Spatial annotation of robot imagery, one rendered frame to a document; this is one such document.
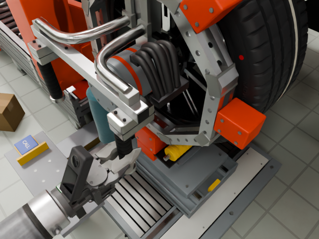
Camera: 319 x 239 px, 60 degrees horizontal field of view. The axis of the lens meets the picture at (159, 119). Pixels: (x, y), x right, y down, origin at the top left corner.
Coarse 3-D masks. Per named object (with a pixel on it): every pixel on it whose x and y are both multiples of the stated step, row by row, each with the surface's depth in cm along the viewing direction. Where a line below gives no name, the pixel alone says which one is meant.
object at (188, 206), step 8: (136, 160) 139; (144, 160) 142; (232, 160) 140; (144, 168) 136; (152, 168) 139; (224, 168) 135; (232, 168) 137; (152, 176) 134; (160, 176) 136; (216, 176) 136; (224, 176) 134; (160, 184) 131; (168, 184) 133; (208, 184) 133; (216, 184) 130; (168, 192) 129; (176, 192) 131; (200, 192) 131; (208, 192) 131; (176, 200) 127; (184, 200) 128; (192, 200) 126; (200, 200) 126; (184, 208) 125; (192, 208) 126
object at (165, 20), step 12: (120, 0) 89; (120, 12) 91; (168, 12) 74; (168, 24) 77; (216, 24) 62; (168, 36) 86; (180, 36) 76; (180, 48) 79; (180, 60) 88; (192, 60) 78; (180, 72) 85; (192, 72) 82; (192, 84) 110; (204, 84) 80; (180, 96) 106; (192, 96) 88; (204, 96) 104; (168, 108) 102; (180, 108) 101; (192, 108) 91; (180, 120) 97; (192, 120) 92
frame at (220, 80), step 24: (96, 0) 80; (168, 0) 56; (96, 24) 89; (96, 48) 95; (192, 48) 59; (216, 48) 60; (216, 72) 59; (216, 96) 62; (168, 120) 98; (168, 144) 95; (192, 144) 83
